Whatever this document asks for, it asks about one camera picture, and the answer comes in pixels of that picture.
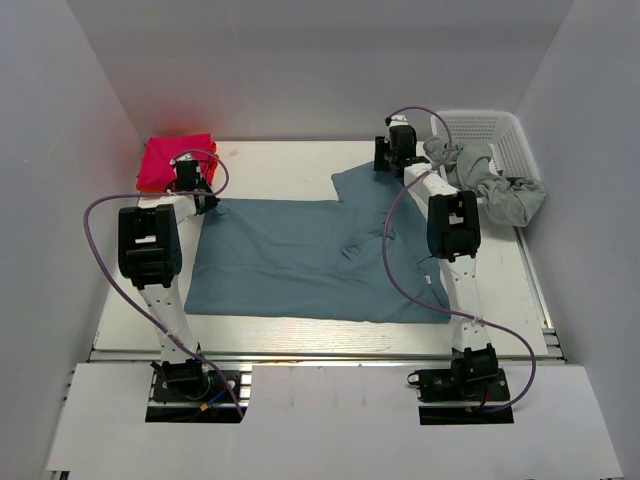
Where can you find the folded magenta t-shirt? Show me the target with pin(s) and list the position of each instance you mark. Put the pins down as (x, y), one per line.
(156, 172)

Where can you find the blue-grey t-shirt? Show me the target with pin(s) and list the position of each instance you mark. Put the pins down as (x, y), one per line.
(326, 260)

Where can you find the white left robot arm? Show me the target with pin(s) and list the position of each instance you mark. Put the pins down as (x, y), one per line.
(150, 256)

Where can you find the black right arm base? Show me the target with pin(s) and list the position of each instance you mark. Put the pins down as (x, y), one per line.
(443, 401)

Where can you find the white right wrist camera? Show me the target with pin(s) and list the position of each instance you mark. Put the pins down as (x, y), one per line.
(396, 120)

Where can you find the crumpled grey t-shirt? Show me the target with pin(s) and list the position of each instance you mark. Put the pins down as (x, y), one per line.
(508, 200)

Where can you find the white plastic basket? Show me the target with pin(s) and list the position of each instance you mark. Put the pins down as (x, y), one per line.
(502, 131)

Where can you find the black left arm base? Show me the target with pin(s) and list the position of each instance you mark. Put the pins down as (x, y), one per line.
(210, 403)

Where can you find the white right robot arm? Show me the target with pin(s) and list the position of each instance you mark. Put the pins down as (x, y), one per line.
(453, 238)

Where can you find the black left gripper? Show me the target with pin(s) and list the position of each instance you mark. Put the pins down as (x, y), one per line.
(212, 201)

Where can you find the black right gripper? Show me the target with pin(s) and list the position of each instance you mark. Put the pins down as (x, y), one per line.
(381, 146)

